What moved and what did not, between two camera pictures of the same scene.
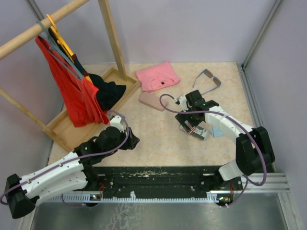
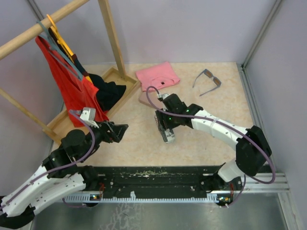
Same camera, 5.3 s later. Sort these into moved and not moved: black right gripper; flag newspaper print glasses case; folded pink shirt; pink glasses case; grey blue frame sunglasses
Moved: black right gripper; flag newspaper print glasses case
Not moved: folded pink shirt; grey blue frame sunglasses; pink glasses case
